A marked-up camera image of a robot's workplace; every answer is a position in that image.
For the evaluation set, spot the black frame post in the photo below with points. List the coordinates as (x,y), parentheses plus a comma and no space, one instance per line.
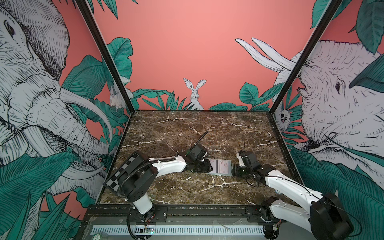
(97,36)
(324,21)

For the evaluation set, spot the black front mounting rail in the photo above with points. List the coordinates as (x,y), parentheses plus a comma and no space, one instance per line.
(164,212)

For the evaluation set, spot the right black frame post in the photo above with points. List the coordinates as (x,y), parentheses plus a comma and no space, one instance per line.
(324,21)

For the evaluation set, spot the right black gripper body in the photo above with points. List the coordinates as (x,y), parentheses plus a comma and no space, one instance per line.
(243,172)

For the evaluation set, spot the white perforated cable duct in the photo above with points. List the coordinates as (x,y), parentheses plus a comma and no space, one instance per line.
(175,230)

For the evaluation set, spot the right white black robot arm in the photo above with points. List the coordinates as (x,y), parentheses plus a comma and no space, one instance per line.
(323,215)

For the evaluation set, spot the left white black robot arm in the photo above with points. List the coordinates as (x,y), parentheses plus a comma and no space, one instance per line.
(133,179)

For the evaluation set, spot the left black frame post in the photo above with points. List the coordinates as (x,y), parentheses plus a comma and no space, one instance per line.
(97,36)

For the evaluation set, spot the black white checkerboard plate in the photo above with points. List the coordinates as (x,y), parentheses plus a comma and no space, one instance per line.
(116,179)

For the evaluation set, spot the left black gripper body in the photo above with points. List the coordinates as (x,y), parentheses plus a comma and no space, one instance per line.
(202,166)

